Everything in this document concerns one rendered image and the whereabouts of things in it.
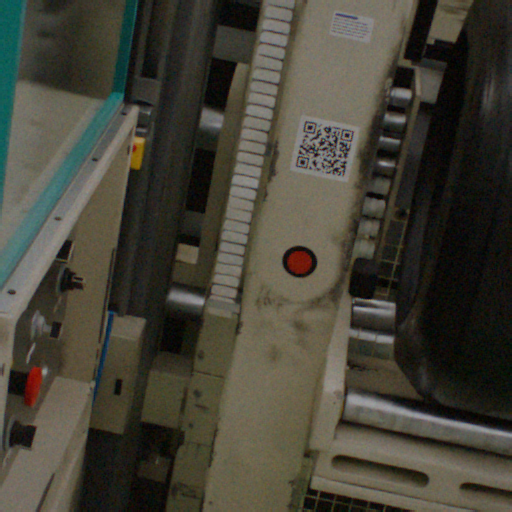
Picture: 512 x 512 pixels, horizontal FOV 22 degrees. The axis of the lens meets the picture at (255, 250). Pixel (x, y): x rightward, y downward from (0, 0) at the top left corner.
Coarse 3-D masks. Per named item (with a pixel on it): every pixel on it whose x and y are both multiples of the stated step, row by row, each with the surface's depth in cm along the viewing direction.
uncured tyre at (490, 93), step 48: (480, 0) 168; (480, 48) 157; (480, 96) 152; (432, 144) 195; (480, 144) 150; (432, 192) 197; (480, 192) 149; (432, 240) 158; (480, 240) 149; (432, 288) 156; (480, 288) 151; (432, 336) 159; (480, 336) 154; (432, 384) 165; (480, 384) 160
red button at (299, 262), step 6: (294, 252) 173; (300, 252) 173; (294, 258) 173; (300, 258) 173; (306, 258) 173; (294, 264) 173; (300, 264) 173; (306, 264) 173; (294, 270) 174; (300, 270) 174; (306, 270) 174
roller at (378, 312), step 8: (360, 304) 199; (368, 304) 199; (376, 304) 199; (384, 304) 199; (392, 304) 199; (352, 312) 200; (360, 312) 198; (368, 312) 198; (376, 312) 198; (384, 312) 198; (392, 312) 198; (352, 320) 199; (360, 320) 199; (368, 320) 199; (376, 320) 198; (384, 320) 198; (392, 320) 198; (376, 328) 200; (384, 328) 199; (392, 328) 199
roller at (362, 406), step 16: (352, 400) 173; (368, 400) 173; (384, 400) 173; (400, 400) 174; (416, 400) 175; (352, 416) 173; (368, 416) 173; (384, 416) 173; (400, 416) 173; (416, 416) 173; (432, 416) 173; (448, 416) 173; (464, 416) 173; (480, 416) 174; (416, 432) 173; (432, 432) 173; (448, 432) 173; (464, 432) 173; (480, 432) 173; (496, 432) 173; (480, 448) 174; (496, 448) 173
